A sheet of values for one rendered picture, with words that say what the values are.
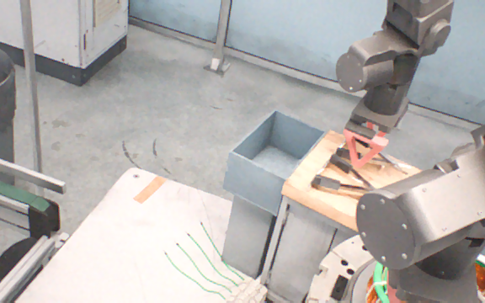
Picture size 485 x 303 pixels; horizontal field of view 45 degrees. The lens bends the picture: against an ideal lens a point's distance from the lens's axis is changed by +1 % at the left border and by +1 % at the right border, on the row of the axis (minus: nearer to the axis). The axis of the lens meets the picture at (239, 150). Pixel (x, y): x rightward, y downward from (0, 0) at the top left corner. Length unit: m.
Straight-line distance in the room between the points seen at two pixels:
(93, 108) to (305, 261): 2.01
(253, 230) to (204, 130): 1.77
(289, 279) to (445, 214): 0.68
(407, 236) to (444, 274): 0.12
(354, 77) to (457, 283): 0.39
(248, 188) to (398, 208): 0.59
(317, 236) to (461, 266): 0.48
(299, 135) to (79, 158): 1.63
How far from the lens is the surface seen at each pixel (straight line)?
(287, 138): 1.09
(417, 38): 0.84
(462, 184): 0.42
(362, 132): 0.90
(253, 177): 0.95
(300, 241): 0.98
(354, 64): 0.83
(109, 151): 2.61
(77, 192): 2.42
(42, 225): 1.30
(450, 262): 0.51
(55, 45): 2.98
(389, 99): 0.90
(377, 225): 0.42
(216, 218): 1.24
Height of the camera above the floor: 1.65
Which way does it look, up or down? 38 degrees down
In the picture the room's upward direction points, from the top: 11 degrees clockwise
